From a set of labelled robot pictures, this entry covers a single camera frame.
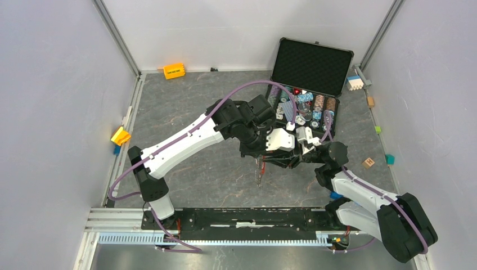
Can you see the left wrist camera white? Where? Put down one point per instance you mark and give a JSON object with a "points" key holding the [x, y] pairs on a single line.
{"points": [[278, 138]]}

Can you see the small wooden cube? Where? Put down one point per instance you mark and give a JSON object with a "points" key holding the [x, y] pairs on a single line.
{"points": [[370, 102]]}

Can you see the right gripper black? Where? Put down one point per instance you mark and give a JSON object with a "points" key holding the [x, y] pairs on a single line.
{"points": [[291, 162]]}

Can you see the teal small cube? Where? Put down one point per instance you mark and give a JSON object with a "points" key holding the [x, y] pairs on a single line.
{"points": [[390, 159]]}

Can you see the blue small block left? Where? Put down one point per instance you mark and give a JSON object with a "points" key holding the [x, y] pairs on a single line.
{"points": [[117, 150]]}

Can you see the orange yellow toy block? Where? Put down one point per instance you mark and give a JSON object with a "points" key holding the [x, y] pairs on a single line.
{"points": [[174, 71]]}

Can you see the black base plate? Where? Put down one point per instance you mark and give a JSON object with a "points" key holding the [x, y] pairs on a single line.
{"points": [[295, 223]]}

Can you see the white toothed cable rail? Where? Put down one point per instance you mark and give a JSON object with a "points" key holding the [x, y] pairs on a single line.
{"points": [[160, 238]]}

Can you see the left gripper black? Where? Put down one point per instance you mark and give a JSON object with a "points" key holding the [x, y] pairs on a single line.
{"points": [[244, 151]]}

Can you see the red handled keyring tool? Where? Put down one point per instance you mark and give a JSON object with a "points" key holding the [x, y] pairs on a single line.
{"points": [[260, 169]]}

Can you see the white blue toy block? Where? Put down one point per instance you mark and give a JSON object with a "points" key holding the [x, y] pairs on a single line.
{"points": [[354, 83]]}

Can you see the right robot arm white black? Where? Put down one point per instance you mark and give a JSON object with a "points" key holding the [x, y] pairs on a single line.
{"points": [[398, 221]]}

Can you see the black poker chip case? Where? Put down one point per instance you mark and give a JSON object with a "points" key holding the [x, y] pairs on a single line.
{"points": [[315, 74]]}

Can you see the blue green white brick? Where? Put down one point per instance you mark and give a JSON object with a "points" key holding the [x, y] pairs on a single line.
{"points": [[335, 195]]}

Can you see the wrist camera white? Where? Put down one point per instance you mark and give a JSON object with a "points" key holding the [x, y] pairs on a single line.
{"points": [[278, 138], [307, 142]]}

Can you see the yellow orange block left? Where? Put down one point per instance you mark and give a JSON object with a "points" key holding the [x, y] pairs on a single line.
{"points": [[120, 136]]}

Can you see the wooden letter cube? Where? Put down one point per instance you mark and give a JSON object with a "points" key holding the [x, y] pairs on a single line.
{"points": [[368, 163]]}

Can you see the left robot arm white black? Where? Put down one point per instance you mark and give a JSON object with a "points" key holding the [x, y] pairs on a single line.
{"points": [[245, 121]]}

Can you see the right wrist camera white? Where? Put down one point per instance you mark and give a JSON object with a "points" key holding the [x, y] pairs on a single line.
{"points": [[307, 142]]}

